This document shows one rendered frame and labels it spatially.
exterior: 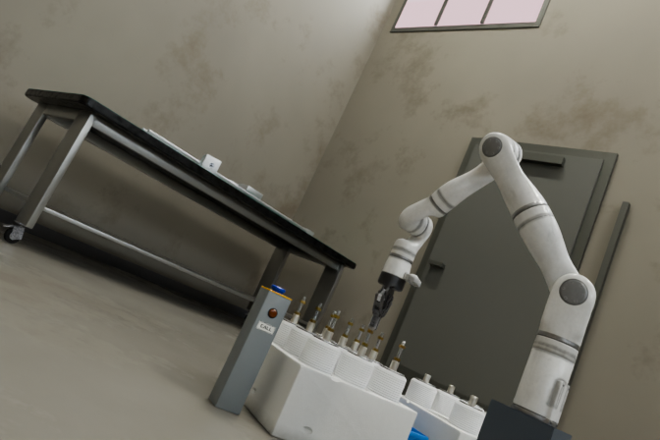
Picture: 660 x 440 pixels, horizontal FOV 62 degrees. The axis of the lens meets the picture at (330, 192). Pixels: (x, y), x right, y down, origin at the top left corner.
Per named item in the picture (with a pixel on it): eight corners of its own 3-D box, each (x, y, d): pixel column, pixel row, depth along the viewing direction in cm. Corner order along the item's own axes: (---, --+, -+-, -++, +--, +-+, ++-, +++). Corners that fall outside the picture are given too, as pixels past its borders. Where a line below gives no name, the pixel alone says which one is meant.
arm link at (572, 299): (602, 280, 121) (577, 354, 118) (600, 289, 129) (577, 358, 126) (558, 265, 126) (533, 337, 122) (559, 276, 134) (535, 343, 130)
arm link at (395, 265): (415, 283, 151) (423, 262, 152) (378, 268, 155) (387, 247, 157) (419, 289, 159) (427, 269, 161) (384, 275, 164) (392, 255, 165)
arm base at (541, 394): (558, 429, 121) (582, 355, 124) (546, 423, 114) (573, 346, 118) (519, 411, 127) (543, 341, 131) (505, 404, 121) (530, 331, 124)
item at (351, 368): (351, 431, 144) (378, 365, 148) (317, 416, 144) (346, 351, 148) (347, 423, 154) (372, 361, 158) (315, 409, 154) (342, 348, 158)
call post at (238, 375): (239, 415, 139) (292, 301, 145) (214, 407, 136) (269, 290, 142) (231, 406, 145) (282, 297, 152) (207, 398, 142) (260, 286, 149)
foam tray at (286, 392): (393, 477, 148) (417, 412, 152) (270, 435, 133) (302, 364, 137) (329, 424, 183) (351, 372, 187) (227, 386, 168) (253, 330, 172)
